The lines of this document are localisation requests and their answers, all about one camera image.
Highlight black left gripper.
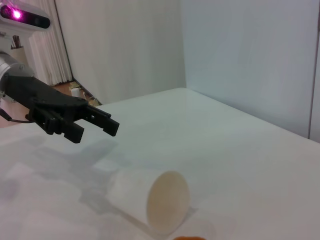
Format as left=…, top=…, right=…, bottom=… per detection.
left=0, top=74, right=120, bottom=145

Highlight white paper cup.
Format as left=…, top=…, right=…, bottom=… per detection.
left=106, top=170, right=190, bottom=236

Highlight cardboard scraps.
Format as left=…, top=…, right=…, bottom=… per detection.
left=86, top=96, right=101, bottom=107

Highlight white pleated curtain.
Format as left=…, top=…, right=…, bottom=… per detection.
left=23, top=0, right=74, bottom=86

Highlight white holder with brown sticks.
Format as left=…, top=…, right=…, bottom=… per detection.
left=9, top=34, right=28, bottom=66

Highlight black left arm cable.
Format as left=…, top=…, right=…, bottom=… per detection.
left=0, top=108, right=33, bottom=124

